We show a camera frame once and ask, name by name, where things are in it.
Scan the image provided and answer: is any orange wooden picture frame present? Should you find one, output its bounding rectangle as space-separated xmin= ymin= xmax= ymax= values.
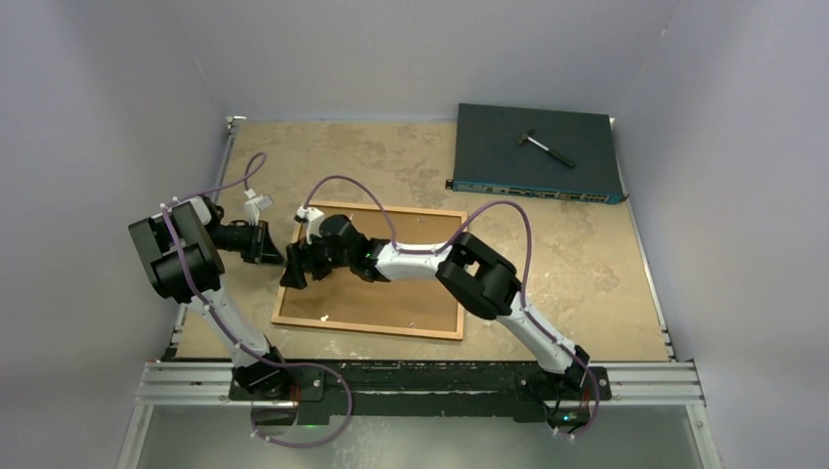
xmin=270 ymin=200 xmax=469 ymax=342

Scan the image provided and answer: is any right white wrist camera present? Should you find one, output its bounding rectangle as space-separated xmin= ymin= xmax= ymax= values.
xmin=294 ymin=206 xmax=326 ymax=244

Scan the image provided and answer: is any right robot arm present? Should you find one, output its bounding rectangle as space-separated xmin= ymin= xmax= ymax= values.
xmin=280 ymin=215 xmax=594 ymax=398

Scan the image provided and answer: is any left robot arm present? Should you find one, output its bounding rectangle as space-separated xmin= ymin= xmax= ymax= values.
xmin=128 ymin=195 xmax=291 ymax=400

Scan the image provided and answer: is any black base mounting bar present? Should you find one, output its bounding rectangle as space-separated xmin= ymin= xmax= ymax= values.
xmin=229 ymin=360 xmax=612 ymax=425

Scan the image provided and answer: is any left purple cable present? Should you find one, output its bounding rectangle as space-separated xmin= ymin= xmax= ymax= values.
xmin=160 ymin=151 xmax=355 ymax=449

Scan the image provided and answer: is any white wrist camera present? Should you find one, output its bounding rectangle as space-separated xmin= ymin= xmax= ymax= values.
xmin=242 ymin=189 xmax=273 ymax=225
xmin=294 ymin=206 xmax=326 ymax=244

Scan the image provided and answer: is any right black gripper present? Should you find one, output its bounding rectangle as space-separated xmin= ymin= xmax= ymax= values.
xmin=284 ymin=232 xmax=355 ymax=289

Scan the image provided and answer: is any dark network switch box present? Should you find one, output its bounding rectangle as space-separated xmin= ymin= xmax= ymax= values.
xmin=446 ymin=104 xmax=629 ymax=205

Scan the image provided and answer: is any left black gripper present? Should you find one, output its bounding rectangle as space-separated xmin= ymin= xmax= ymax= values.
xmin=207 ymin=219 xmax=287 ymax=266

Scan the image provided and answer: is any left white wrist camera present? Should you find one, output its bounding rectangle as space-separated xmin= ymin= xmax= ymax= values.
xmin=242 ymin=189 xmax=273 ymax=225

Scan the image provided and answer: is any small black hammer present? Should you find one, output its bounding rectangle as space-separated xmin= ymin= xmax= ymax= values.
xmin=516 ymin=129 xmax=576 ymax=169

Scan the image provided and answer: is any aluminium rail frame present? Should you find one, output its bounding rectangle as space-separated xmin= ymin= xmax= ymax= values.
xmin=121 ymin=120 xmax=720 ymax=468

